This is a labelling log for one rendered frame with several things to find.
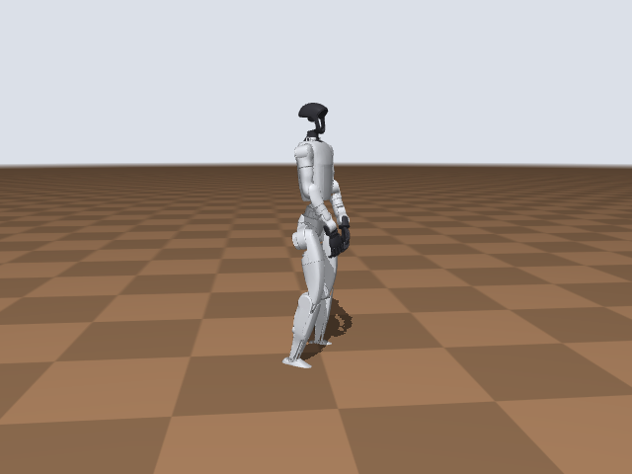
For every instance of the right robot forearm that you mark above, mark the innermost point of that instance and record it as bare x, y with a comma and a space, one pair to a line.
317, 204

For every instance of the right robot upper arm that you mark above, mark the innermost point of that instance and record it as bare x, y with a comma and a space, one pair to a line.
304, 155

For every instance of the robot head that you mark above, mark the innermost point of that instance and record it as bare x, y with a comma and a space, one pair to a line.
314, 111

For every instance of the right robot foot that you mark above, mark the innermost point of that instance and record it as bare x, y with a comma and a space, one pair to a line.
299, 362

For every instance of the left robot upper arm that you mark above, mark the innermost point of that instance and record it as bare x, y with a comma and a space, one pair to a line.
335, 186

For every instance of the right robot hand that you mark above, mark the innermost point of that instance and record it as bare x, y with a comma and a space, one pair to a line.
335, 241

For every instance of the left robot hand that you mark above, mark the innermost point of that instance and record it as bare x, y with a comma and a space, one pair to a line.
345, 232

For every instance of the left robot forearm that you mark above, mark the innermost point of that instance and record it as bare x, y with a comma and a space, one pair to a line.
338, 206

